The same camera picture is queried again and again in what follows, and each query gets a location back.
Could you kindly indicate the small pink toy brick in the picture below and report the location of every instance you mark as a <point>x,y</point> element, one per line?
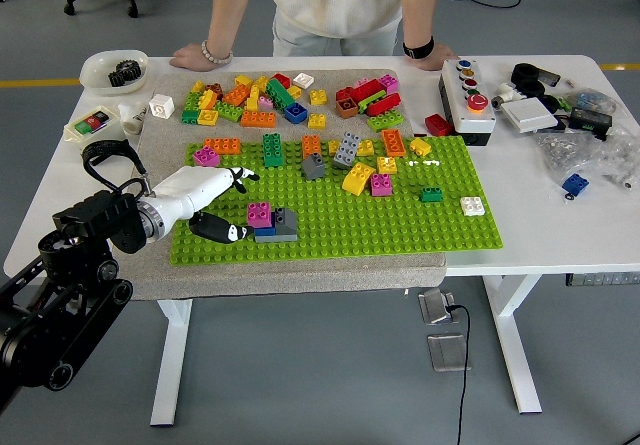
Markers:
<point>266,103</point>
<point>361,82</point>

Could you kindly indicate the green long toy brick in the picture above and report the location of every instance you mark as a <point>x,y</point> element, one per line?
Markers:
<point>272,151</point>
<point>278,93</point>

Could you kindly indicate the clear bag of screws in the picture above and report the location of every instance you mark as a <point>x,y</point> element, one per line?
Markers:
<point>562,151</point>

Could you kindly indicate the clear bag of parts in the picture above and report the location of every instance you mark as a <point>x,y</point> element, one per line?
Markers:
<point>622,160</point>

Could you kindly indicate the red square toy brick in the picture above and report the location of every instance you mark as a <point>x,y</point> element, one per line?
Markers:
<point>282,80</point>
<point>343,93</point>
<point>439,125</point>

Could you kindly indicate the brown toy brick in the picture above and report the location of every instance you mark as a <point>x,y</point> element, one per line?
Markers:
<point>214,87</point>
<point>346,109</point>

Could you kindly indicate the small grey black device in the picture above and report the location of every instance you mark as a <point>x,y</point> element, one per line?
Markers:
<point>551,77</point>

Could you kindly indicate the person's left forearm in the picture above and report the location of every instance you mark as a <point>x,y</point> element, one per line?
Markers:
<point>417,5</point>

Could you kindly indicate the person's left hand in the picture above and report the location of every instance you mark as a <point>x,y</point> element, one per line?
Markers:
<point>440,57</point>

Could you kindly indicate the lime flat toy brick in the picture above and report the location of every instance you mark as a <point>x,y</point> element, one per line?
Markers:
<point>376,96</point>

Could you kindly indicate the white square toy brick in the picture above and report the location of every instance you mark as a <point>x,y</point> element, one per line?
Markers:
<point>303,80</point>
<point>472,207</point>

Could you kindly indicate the grey flat toy brick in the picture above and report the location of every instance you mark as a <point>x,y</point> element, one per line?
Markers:
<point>277,238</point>

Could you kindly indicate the yellow curved toy brick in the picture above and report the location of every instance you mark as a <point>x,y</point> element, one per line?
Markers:
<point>357,180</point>

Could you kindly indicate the person's right hand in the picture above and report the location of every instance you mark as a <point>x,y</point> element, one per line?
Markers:
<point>190,57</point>

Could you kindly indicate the person's right forearm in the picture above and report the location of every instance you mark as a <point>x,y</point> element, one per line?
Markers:
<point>222,10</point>

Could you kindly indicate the clear bag blue parts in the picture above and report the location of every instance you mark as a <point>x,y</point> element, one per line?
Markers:
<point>590,99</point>

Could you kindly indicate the table height control panel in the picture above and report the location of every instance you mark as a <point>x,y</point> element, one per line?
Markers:
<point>602,280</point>

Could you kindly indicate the black wristwatch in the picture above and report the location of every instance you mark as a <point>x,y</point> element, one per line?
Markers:
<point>417,50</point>

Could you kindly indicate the black gear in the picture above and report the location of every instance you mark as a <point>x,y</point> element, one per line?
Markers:
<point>132,70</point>
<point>117,79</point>

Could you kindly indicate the white bowl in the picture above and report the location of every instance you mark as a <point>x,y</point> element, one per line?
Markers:
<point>95,77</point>

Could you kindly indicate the lime long toy brick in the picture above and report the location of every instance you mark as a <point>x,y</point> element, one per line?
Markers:
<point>385,121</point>

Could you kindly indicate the green baseplate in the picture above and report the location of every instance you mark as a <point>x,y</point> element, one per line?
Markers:
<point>350,225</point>

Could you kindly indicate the pink square toy brick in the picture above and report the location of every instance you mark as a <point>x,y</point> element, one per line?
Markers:
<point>208,158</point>
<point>260,216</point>
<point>388,83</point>
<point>381,185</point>

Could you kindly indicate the yellow and orange brick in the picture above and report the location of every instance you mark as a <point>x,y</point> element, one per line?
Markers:
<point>207,100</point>

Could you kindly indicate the large red toy brick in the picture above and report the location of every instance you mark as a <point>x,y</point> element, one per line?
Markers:
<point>367,91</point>

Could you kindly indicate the white switch panel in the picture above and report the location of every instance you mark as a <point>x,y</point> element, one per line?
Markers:
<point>529,116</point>

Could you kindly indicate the black tape roll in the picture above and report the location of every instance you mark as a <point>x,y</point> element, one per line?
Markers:
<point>516,71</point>
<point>537,90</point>

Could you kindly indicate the green plastic clip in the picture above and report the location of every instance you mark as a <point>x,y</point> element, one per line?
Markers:
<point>565,103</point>

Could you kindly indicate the black power adapter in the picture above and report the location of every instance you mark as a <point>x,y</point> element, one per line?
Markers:
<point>591,121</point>

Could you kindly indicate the white cube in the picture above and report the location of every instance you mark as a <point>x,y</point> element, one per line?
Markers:
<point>161,106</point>

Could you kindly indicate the white red-green switch box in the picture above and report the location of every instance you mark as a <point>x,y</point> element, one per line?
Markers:
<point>92,122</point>

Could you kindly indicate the red curved toy brick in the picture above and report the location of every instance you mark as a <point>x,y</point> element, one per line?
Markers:
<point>384,105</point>

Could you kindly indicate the white pipe fitting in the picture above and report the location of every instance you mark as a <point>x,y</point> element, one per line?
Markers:
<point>506,94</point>

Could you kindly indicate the grey long toy brick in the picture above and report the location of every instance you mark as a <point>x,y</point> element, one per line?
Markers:
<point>346,152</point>

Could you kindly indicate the grey-brown mat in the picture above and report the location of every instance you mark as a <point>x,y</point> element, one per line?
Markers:
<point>300,277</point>

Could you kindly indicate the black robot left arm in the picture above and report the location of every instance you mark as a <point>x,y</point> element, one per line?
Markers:
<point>55,325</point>

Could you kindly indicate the grey sloped toy brick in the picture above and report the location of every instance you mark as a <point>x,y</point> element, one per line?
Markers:
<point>286,225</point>
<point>312,167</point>

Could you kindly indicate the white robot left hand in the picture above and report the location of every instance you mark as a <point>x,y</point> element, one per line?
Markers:
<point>195,190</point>

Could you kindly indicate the white table leg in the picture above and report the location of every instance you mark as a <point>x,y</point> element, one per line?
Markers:
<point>172,365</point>
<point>515,345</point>

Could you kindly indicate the small green toy brick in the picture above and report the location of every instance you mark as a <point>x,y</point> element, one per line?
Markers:
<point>430,195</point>
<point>189,116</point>

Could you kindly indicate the orange long toy brick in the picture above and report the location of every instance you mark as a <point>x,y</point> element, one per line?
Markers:
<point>394,143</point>
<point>222,145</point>
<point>258,119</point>

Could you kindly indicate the push-button control box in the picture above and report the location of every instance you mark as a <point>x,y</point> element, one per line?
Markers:
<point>472,120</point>

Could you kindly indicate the blue square toy brick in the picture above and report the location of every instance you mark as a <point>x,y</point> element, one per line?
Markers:
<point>266,232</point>
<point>575,184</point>
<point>296,113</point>

